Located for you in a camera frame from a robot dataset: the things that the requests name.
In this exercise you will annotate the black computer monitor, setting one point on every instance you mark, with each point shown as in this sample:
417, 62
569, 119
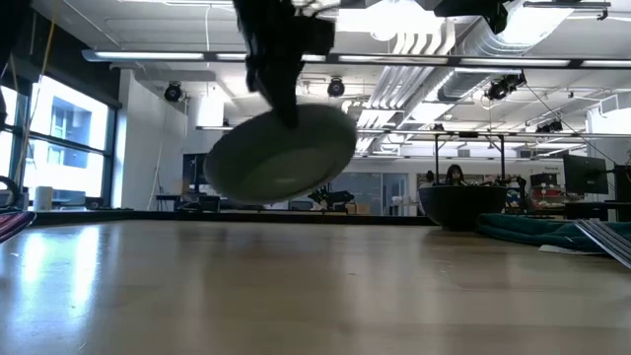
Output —
585, 173

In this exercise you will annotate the teal round plate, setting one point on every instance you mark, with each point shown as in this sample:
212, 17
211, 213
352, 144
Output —
276, 163

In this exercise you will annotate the dark display screen on stand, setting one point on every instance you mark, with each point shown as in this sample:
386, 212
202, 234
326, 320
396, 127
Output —
194, 171

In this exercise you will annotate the large framed window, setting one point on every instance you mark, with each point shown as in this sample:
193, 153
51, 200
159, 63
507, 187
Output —
66, 143

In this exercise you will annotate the red purple striped cloth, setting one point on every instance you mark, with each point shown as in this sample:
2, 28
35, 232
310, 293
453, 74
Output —
12, 223

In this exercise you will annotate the black metal rig frame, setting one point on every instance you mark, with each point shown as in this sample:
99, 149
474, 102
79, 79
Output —
468, 134

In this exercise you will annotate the white paper roll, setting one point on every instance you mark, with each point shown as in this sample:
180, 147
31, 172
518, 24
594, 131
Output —
43, 198

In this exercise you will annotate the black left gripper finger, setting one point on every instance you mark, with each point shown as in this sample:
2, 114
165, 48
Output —
286, 106

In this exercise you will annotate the black round bowl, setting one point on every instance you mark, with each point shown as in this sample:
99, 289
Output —
461, 207

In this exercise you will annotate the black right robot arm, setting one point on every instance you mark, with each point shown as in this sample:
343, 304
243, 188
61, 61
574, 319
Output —
473, 10

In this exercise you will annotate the small black background robot arm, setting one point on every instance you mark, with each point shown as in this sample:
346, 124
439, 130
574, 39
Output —
332, 197

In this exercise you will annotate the black ceiling camera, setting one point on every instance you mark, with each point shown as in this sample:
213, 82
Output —
504, 87
335, 87
173, 92

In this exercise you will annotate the long ceiling light bar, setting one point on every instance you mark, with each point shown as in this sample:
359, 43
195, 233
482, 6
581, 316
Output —
443, 61

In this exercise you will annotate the dark teal cloth napkin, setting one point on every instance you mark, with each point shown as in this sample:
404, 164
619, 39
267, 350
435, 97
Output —
527, 231

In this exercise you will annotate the person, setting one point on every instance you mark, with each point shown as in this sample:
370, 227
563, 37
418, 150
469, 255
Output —
455, 175

